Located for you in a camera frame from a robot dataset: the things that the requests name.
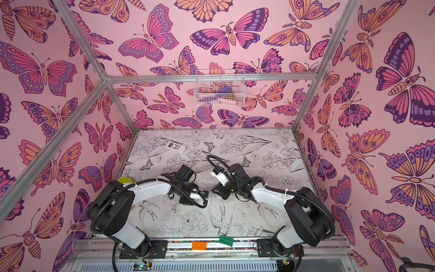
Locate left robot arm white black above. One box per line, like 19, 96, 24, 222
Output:
87, 164, 209, 257

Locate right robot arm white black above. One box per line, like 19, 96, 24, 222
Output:
211, 164, 335, 256

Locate white remote control far left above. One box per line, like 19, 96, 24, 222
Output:
161, 138, 187, 153

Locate lime green bowl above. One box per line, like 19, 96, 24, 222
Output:
118, 177, 133, 184

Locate purple object in basket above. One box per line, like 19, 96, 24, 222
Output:
216, 86, 233, 96

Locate green circuit board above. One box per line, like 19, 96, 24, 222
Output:
133, 262, 152, 272

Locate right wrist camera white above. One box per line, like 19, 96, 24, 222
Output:
211, 167, 230, 186

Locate green lego brick on rail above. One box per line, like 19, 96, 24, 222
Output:
219, 235, 234, 247

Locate orange lego brick on rail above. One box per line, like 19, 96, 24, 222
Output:
191, 241, 207, 251

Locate white wire basket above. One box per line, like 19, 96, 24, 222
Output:
193, 69, 247, 107

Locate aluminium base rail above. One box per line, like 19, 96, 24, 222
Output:
65, 238, 359, 272

